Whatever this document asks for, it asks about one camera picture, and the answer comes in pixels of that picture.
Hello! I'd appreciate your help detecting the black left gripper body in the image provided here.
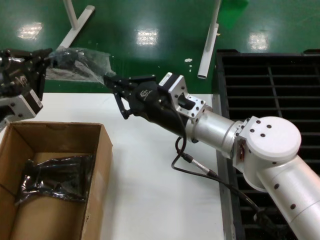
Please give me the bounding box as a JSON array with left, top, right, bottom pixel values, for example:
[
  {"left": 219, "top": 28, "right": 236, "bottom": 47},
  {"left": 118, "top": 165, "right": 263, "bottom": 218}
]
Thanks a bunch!
[{"left": 0, "top": 50, "right": 39, "bottom": 100}]

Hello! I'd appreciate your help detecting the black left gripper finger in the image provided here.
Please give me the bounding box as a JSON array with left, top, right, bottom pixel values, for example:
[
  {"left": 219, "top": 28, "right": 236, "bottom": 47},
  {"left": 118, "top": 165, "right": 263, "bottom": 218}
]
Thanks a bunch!
[
  {"left": 6, "top": 47, "right": 54, "bottom": 61},
  {"left": 35, "top": 59, "right": 50, "bottom": 100}
]

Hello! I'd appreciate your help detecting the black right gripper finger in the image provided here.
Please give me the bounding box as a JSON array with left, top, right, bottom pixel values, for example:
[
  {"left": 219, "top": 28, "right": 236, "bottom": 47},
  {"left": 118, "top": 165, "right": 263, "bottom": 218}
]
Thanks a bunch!
[
  {"left": 113, "top": 91, "right": 133, "bottom": 121},
  {"left": 103, "top": 73, "right": 158, "bottom": 95}
]

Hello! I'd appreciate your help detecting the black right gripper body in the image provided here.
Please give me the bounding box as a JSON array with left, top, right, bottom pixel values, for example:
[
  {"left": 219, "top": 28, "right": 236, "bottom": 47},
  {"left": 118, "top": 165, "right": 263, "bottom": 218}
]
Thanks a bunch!
[{"left": 129, "top": 81, "right": 188, "bottom": 138}]

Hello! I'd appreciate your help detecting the translucent antistatic bag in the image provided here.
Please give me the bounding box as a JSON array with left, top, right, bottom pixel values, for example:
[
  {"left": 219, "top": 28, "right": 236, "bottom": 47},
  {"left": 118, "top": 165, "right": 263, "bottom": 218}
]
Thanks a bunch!
[{"left": 44, "top": 48, "right": 118, "bottom": 85}]

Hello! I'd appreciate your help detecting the brown cardboard box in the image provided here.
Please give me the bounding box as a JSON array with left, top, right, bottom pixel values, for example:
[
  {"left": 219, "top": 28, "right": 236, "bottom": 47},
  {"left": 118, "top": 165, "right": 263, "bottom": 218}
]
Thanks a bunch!
[{"left": 0, "top": 121, "right": 113, "bottom": 240}]

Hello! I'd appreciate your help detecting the black slotted container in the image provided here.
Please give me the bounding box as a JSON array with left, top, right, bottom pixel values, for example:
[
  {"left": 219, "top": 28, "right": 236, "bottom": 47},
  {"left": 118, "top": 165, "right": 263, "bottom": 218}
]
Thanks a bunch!
[{"left": 215, "top": 49, "right": 320, "bottom": 240}]

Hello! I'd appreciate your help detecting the bagged graphics card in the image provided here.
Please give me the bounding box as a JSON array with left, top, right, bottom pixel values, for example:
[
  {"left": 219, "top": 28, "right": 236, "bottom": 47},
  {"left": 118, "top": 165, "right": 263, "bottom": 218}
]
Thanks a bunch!
[{"left": 14, "top": 154, "right": 95, "bottom": 206}]

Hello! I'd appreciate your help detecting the white table leg with foot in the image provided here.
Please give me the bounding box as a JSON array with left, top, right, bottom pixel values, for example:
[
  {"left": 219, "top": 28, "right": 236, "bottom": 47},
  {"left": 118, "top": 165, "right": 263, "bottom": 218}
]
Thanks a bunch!
[
  {"left": 197, "top": 0, "right": 223, "bottom": 80},
  {"left": 56, "top": 0, "right": 96, "bottom": 50}
]

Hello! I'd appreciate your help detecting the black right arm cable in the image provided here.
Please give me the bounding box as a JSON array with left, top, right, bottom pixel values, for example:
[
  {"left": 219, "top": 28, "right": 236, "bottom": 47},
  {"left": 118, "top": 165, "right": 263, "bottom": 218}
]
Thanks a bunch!
[{"left": 170, "top": 107, "right": 278, "bottom": 240}]

